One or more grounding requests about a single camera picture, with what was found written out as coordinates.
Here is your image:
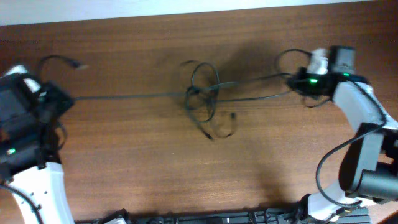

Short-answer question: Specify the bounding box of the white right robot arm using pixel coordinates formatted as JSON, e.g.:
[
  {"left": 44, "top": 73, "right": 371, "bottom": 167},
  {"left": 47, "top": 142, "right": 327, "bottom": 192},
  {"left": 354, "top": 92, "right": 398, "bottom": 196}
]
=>
[{"left": 275, "top": 46, "right": 397, "bottom": 223}]

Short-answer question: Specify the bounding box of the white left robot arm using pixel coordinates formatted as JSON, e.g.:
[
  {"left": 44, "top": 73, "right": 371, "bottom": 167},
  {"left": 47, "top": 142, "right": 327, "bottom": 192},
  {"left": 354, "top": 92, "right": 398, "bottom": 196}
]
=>
[{"left": 1, "top": 73, "right": 75, "bottom": 223}]

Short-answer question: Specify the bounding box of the black right camera cable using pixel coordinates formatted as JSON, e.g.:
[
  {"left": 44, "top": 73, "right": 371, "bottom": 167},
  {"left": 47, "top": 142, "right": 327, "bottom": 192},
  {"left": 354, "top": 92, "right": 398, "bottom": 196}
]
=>
[{"left": 275, "top": 49, "right": 313, "bottom": 75}]

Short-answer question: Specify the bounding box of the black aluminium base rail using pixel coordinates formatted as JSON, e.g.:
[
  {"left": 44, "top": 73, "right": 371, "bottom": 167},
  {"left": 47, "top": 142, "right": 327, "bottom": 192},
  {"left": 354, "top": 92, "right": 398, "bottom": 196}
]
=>
[{"left": 92, "top": 208, "right": 373, "bottom": 224}]

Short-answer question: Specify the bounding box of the black usb cable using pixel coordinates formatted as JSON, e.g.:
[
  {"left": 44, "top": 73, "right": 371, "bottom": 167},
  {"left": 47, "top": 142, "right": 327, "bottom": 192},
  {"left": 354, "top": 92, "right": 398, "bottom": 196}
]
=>
[{"left": 37, "top": 55, "right": 220, "bottom": 124}]

